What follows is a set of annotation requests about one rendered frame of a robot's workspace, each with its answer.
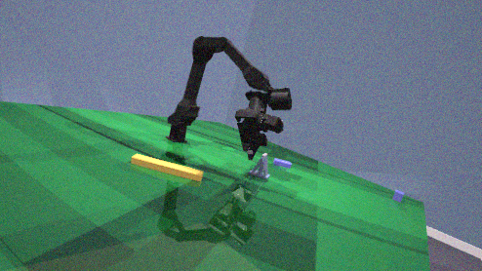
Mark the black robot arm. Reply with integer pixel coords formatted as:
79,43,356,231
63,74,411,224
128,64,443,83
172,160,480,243
165,36,292,142

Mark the yellow bar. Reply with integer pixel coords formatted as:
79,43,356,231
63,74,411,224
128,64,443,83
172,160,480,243
131,154,204,181

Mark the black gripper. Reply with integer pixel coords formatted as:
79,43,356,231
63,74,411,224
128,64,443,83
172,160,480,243
235,104,267,160

